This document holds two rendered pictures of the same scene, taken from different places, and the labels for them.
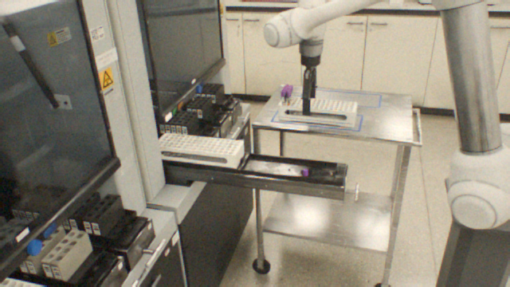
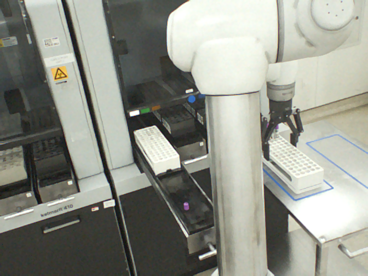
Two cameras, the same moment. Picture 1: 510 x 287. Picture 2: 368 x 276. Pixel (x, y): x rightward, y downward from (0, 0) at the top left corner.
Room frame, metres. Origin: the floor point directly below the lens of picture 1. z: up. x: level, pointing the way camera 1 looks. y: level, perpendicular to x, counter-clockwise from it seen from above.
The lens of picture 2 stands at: (0.54, -1.03, 1.63)
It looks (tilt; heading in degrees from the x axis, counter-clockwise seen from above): 29 degrees down; 56
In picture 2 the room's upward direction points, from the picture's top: 7 degrees counter-clockwise
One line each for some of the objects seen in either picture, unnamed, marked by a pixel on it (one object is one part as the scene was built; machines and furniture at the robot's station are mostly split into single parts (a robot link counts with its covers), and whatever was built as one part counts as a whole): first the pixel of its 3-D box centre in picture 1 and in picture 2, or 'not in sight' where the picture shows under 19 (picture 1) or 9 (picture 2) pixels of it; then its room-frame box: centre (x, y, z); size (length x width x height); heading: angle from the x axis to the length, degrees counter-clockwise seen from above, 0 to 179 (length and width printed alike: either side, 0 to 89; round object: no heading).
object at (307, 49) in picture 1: (311, 46); (280, 89); (1.51, -0.23, 1.11); 0.09 x 0.09 x 0.06
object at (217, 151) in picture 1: (198, 151); (155, 149); (1.24, 0.19, 0.83); 0.30 x 0.10 x 0.06; 73
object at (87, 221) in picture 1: (101, 214); (50, 160); (0.89, 0.42, 0.85); 0.12 x 0.02 x 0.06; 162
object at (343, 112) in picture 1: (317, 111); (285, 160); (1.49, -0.26, 0.85); 0.30 x 0.10 x 0.06; 71
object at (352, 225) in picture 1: (331, 188); (319, 254); (1.59, -0.36, 0.41); 0.67 x 0.46 x 0.82; 71
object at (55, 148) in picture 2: (87, 212); (49, 155); (0.90, 0.46, 0.85); 0.12 x 0.02 x 0.06; 164
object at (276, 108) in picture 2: (310, 65); (280, 109); (1.51, -0.23, 1.03); 0.08 x 0.07 x 0.09; 161
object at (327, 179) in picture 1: (249, 171); (172, 183); (1.19, 0.02, 0.78); 0.73 x 0.14 x 0.09; 73
